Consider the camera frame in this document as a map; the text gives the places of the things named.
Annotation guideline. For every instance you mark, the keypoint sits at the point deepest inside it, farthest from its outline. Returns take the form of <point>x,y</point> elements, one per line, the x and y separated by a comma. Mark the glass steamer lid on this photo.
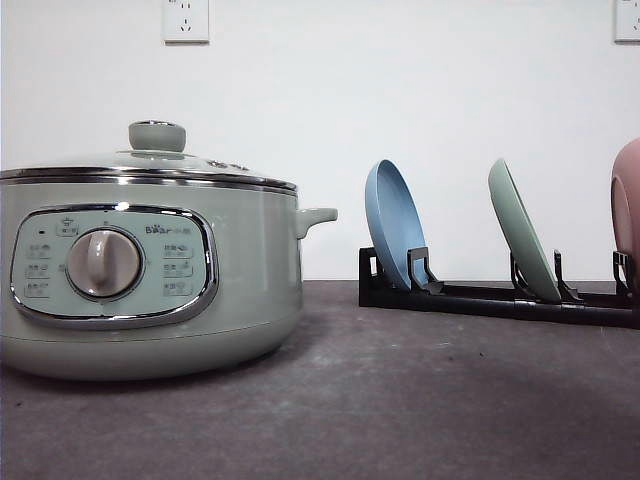
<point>157,155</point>

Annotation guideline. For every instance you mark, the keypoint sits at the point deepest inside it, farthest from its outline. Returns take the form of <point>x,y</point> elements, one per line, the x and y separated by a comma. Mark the green plate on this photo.
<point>533,265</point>

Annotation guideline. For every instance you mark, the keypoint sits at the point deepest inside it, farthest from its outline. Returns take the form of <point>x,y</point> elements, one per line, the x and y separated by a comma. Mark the black plate rack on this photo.
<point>378,288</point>

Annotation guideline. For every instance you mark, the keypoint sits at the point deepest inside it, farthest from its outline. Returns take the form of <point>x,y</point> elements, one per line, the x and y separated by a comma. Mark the blue plate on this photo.
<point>395,216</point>

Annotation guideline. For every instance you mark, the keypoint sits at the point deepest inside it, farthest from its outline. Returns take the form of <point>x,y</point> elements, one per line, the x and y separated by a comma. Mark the green electric steamer pot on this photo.
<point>146,281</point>

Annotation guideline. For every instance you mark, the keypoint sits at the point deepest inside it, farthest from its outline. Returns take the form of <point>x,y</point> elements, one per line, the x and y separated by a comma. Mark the pink plate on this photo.
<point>625,207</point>

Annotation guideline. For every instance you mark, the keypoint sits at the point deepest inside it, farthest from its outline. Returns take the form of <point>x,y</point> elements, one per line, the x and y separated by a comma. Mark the white wall socket left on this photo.
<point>186,23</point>

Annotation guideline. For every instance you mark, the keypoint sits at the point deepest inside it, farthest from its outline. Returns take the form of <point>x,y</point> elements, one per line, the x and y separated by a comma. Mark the white wall socket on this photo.
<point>626,23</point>
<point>186,23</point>

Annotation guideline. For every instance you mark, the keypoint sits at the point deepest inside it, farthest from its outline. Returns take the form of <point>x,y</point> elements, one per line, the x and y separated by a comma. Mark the white wall socket right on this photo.
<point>626,23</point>

